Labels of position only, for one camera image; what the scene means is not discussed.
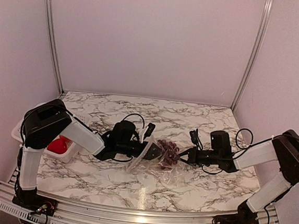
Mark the purple fake grapes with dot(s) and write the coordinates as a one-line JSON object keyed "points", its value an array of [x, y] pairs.
{"points": [[169, 156]]}

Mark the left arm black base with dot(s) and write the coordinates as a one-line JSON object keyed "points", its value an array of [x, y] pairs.
{"points": [[32, 201]]}

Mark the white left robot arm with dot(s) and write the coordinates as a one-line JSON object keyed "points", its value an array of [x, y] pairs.
{"points": [[43, 124]]}

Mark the clear zip top bag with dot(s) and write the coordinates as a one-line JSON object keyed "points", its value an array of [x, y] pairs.
{"points": [[174, 176]]}

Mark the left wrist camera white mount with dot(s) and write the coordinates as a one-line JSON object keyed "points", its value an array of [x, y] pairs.
{"points": [[146, 132]]}

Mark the aluminium front rail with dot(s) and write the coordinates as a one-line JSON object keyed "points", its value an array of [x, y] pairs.
{"points": [[70, 211]]}

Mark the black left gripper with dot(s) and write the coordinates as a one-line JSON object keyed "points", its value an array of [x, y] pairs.
{"points": [[150, 155]]}

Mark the left aluminium corner post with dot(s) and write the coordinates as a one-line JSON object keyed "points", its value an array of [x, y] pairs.
{"points": [[52, 46]]}

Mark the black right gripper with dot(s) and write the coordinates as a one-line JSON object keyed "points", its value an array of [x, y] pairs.
{"points": [[192, 156]]}

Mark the red fake pepper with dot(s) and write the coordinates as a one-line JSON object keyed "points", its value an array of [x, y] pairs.
{"points": [[59, 146]]}

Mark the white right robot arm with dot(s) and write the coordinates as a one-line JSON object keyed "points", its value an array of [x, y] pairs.
{"points": [[283, 149]]}

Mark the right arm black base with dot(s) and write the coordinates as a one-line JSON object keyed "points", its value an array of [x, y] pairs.
{"points": [[239, 219]]}

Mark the aluminium corner post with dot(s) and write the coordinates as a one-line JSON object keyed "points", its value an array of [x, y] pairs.
{"points": [[52, 46], [258, 41]]}

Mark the right aluminium corner post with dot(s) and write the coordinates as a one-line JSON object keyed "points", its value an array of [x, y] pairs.
{"points": [[258, 41]]}

